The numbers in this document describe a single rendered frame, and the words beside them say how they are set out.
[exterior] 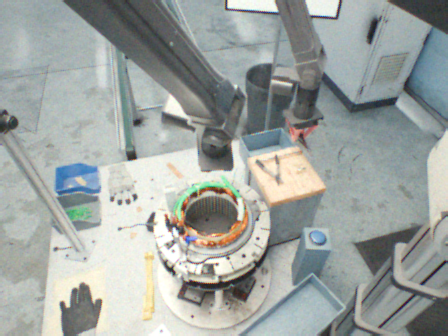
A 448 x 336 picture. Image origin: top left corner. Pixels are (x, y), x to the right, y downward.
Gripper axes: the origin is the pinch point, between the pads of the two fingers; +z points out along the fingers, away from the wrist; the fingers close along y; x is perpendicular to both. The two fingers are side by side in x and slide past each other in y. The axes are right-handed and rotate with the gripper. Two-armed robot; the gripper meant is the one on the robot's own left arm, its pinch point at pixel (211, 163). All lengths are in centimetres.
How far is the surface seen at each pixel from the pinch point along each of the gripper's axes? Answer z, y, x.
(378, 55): 122, -138, 157
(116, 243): 60, 6, -30
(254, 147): 43, -23, 23
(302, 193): 25.1, 0.8, 30.6
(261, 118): 144, -95, 60
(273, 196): 25.9, 1.0, 21.5
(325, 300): 17.7, 31.1, 28.1
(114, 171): 72, -28, -34
